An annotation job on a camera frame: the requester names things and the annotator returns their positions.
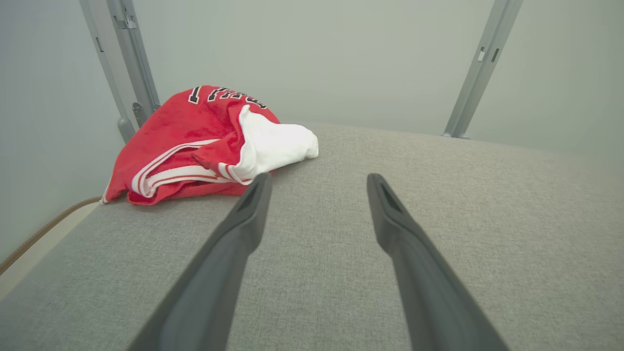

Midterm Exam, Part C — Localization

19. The red and white basketball jersey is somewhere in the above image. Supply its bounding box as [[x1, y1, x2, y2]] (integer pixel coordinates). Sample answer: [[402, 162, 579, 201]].
[[101, 85, 320, 206]]

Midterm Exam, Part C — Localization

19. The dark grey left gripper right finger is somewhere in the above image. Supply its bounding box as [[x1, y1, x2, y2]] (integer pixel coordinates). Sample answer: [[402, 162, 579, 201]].
[[367, 173, 510, 351]]

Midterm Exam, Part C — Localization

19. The grey metal double-rail frame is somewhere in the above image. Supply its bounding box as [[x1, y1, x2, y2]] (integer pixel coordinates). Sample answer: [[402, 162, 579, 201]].
[[79, 0, 161, 143]]

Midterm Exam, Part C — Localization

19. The cream perforated laundry basket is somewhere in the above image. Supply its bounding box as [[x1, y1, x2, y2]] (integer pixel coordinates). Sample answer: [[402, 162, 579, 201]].
[[0, 196, 103, 298]]

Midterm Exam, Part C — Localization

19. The grey metal frame pole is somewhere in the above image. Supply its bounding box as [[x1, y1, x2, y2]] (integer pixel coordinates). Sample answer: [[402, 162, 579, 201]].
[[443, 0, 523, 139]]

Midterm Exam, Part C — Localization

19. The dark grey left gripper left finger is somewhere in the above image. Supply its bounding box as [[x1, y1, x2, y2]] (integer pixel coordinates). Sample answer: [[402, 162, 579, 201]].
[[128, 173, 273, 351]]

